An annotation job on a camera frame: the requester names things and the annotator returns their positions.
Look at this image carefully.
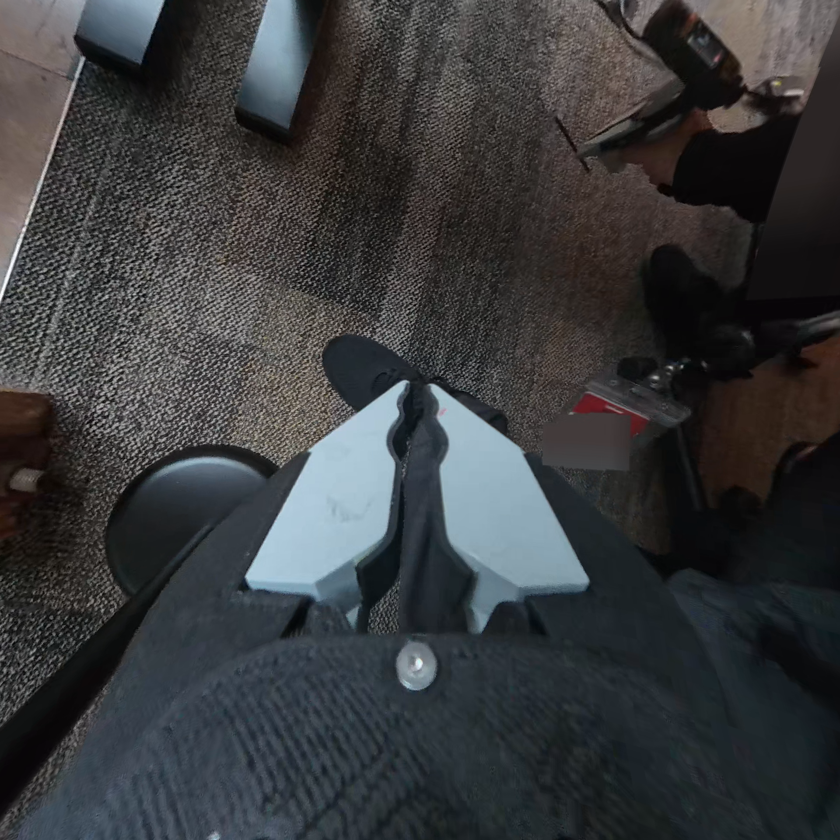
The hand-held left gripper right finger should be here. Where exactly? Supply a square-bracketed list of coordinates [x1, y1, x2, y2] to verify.
[427, 384, 590, 634]

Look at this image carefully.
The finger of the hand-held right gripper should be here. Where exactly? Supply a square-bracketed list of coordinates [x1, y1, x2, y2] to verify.
[577, 82, 686, 173]

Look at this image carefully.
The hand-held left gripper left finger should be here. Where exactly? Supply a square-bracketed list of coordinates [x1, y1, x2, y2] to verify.
[244, 381, 411, 631]

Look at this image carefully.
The person's right hand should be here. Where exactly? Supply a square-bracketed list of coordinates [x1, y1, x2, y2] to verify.
[646, 108, 697, 194]

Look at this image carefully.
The black round-base stand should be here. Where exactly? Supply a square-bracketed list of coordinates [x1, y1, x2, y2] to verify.
[0, 445, 280, 795]

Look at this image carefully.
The person's black shoe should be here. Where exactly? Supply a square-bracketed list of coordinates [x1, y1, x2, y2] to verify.
[322, 335, 424, 411]

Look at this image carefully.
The red white id badge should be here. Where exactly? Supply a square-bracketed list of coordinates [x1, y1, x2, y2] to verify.
[570, 377, 691, 454]

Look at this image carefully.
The black office chair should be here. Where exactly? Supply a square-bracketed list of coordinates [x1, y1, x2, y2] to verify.
[640, 244, 840, 395]

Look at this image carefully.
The dark table foot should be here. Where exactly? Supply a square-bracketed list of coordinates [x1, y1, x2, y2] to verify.
[234, 0, 329, 145]
[74, 0, 168, 76]

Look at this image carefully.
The brown wooden post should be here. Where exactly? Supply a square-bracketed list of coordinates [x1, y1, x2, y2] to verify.
[0, 390, 53, 539]

